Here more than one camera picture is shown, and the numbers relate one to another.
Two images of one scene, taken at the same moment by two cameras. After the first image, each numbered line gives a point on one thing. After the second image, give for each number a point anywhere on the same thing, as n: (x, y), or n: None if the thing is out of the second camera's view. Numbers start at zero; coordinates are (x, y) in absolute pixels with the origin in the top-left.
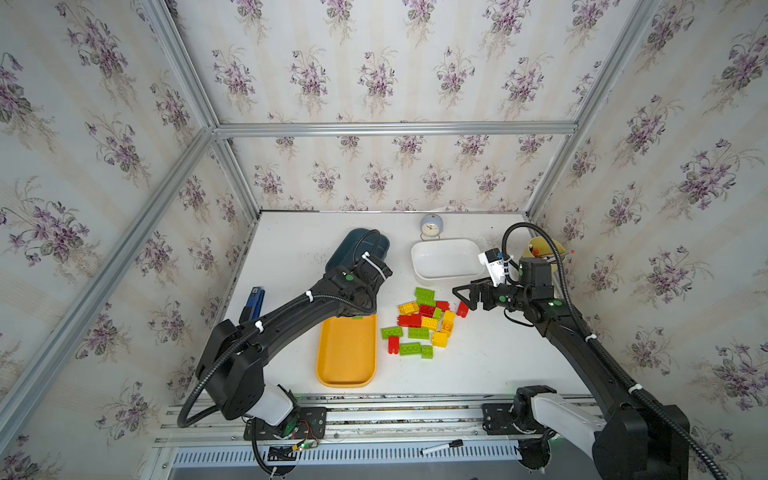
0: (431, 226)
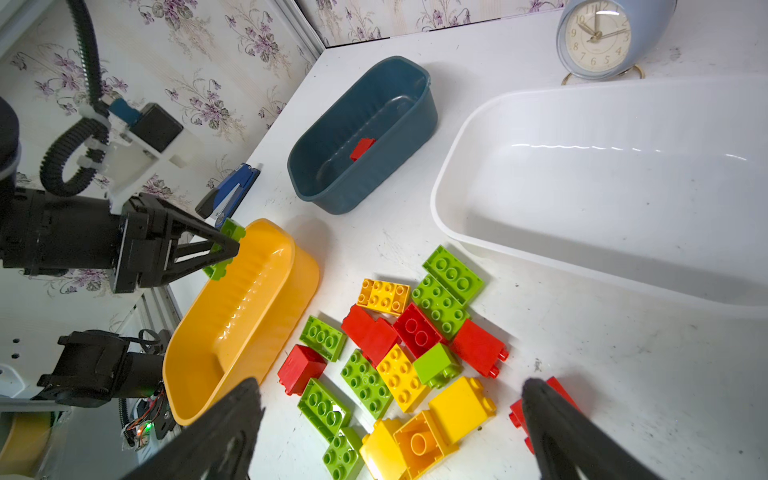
0: (605, 39)
